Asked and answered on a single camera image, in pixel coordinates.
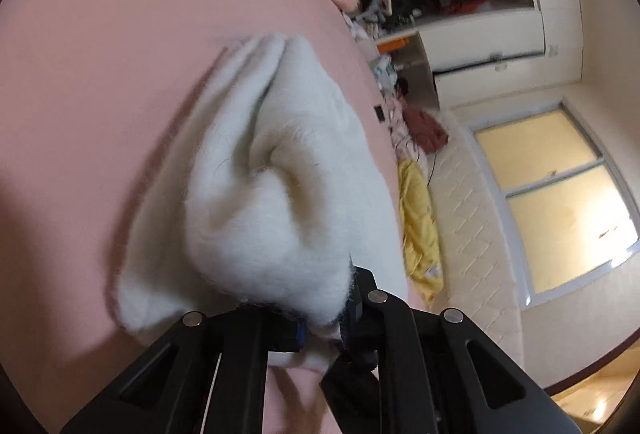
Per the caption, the white wardrobe cabinet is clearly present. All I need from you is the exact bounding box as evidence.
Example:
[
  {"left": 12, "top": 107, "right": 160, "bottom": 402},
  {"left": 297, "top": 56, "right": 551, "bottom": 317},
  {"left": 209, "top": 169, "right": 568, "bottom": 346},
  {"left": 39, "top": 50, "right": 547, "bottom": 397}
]
[{"left": 375, "top": 0, "right": 583, "bottom": 109}]

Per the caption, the white fleece garment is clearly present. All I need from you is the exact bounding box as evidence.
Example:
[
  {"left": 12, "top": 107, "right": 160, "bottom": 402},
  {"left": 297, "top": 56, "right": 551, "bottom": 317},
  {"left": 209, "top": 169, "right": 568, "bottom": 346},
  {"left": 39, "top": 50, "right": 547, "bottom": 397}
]
[{"left": 114, "top": 32, "right": 416, "bottom": 370}]

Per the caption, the window with yellow blind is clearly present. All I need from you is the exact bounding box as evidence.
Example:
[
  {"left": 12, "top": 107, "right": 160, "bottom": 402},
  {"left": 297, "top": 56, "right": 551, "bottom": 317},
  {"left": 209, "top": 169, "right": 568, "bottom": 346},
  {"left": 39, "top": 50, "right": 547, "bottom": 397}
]
[{"left": 467, "top": 101, "right": 640, "bottom": 309}]

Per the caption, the maroon garment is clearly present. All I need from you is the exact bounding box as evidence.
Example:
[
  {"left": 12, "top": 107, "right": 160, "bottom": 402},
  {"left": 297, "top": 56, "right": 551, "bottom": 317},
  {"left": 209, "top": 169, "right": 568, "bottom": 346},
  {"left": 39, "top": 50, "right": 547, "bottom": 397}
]
[{"left": 402, "top": 106, "right": 449, "bottom": 153}]

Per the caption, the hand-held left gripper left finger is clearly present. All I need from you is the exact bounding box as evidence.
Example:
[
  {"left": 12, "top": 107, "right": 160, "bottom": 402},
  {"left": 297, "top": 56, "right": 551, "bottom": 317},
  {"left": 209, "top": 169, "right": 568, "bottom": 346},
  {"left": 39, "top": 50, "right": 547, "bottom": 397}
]
[{"left": 60, "top": 306, "right": 307, "bottom": 434}]

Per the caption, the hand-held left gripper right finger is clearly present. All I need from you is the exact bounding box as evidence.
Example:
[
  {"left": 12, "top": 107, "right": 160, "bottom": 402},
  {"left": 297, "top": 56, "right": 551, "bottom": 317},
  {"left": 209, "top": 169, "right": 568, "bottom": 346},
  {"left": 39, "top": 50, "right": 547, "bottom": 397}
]
[{"left": 320, "top": 254, "right": 583, "bottom": 434}]

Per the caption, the yellow printed pillow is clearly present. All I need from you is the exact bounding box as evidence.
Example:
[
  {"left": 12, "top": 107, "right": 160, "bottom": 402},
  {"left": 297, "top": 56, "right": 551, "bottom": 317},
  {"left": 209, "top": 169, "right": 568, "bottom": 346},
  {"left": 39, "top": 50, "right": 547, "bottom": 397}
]
[{"left": 397, "top": 159, "right": 445, "bottom": 309}]

